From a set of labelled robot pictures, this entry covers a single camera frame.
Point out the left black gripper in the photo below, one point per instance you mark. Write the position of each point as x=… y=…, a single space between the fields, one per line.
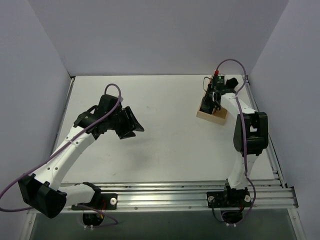
x=125 y=121

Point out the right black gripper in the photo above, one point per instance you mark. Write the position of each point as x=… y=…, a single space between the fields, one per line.
x=211 y=100

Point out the navy striped underwear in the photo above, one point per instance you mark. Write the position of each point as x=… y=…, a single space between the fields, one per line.
x=207 y=105

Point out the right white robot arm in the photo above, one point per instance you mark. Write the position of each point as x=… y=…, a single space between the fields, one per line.
x=250 y=135

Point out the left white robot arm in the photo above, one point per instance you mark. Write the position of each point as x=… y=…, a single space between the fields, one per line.
x=42 y=188

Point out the black rolled garment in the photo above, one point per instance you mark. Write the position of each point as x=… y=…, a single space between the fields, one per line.
x=231 y=83

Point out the wooden compartment tray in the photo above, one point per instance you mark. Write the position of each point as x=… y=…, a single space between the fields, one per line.
x=212 y=115

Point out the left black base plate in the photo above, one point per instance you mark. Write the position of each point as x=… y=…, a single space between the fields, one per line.
x=107 y=201

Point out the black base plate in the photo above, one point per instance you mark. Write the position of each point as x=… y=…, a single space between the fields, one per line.
x=219 y=199
x=107 y=201

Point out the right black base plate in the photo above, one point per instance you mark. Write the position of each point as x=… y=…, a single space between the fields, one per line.
x=219 y=199

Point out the aluminium rail frame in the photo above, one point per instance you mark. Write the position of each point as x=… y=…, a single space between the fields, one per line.
x=176 y=211

